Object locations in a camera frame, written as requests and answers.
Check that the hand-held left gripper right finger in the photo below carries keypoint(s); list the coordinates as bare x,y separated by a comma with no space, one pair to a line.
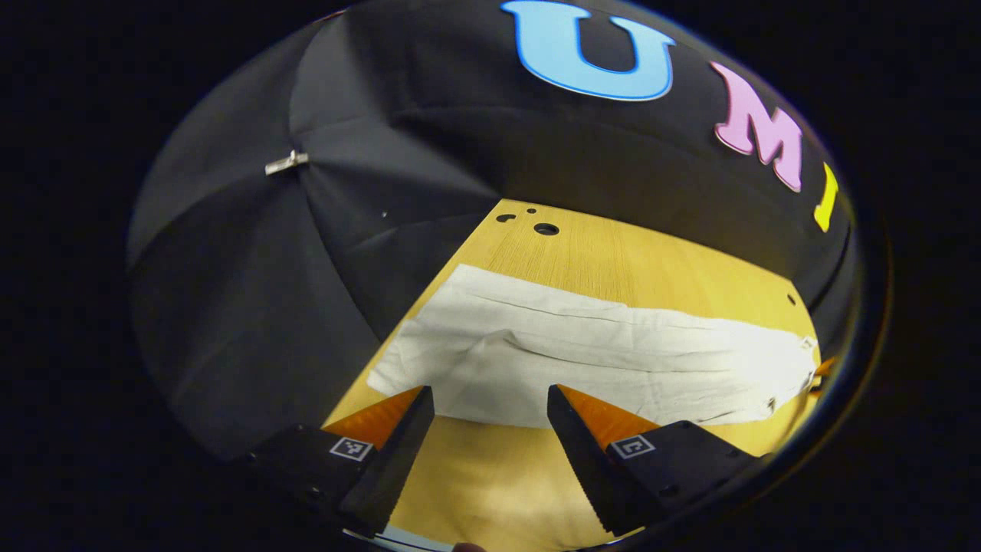
586,468

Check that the silver binder clip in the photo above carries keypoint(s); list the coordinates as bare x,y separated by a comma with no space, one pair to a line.
286,162

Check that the black backdrop cloth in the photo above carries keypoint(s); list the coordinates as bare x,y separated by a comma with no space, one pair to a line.
383,153

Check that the white jeans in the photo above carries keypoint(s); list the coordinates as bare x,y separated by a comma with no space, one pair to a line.
598,353

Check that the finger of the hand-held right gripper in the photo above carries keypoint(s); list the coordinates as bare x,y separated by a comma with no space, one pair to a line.
825,369

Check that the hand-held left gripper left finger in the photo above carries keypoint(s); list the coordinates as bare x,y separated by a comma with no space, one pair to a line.
387,475

